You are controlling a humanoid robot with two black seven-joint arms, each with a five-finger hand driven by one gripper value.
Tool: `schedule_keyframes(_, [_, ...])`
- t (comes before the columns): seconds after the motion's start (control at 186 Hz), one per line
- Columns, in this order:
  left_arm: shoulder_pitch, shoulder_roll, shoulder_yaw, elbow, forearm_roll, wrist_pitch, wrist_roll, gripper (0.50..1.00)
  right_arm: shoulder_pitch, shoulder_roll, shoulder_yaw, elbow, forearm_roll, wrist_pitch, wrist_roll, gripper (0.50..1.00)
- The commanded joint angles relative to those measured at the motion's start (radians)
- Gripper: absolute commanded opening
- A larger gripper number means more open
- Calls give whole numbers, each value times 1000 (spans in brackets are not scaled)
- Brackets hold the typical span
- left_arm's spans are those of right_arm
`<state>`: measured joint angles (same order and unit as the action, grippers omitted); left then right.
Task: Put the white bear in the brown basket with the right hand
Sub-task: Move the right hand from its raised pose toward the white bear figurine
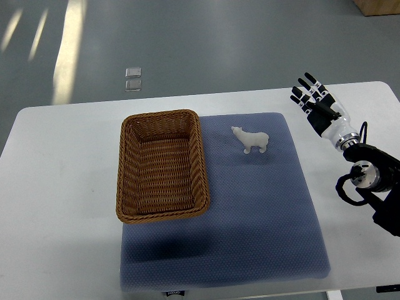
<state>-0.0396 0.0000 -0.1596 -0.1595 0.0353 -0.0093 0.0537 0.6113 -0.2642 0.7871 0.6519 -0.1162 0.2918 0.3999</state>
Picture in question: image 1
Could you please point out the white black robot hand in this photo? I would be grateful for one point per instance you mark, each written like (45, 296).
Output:
(325, 113)

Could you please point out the white bear figurine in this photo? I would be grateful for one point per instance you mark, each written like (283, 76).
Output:
(251, 139)

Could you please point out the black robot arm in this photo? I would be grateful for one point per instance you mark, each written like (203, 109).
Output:
(375, 175)

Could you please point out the brown wicker basket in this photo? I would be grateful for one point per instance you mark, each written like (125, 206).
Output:
(162, 170)

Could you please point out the wooden box corner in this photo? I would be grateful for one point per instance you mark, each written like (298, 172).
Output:
(378, 7)

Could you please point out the blue padded mat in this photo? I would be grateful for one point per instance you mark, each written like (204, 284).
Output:
(261, 224)

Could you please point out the black table control panel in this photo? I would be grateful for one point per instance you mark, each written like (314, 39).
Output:
(388, 288)

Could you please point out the lower metal floor plate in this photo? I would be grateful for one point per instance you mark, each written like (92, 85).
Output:
(133, 85)

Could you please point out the metal floor plate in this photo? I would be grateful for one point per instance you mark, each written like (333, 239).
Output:
(133, 72)
(133, 85)

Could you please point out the upper metal floor plate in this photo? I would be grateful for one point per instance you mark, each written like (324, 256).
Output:
(133, 72)

